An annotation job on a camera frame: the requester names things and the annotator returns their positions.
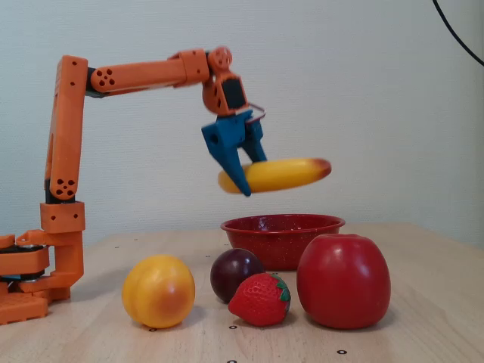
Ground red toy strawberry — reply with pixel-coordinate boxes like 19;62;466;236
228;272;292;327

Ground red speckled enamel bowl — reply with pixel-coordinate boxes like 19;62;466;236
220;214;346;271

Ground dark purple toy plum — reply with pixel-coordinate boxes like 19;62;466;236
209;247;265;304

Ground yellow toy banana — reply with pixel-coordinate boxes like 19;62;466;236
218;157;333;194

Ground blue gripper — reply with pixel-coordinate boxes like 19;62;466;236
200;108;268;197

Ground red white black servo cable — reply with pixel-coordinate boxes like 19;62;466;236
244;102;268;126

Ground yellow orange toy peach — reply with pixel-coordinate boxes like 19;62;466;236
121;254;197;329

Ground red toy apple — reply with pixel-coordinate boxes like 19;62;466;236
296;233;392;330

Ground black hanging cable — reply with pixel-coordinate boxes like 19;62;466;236
432;0;484;67

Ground orange robot base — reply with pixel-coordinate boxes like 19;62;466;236
0;234;52;326

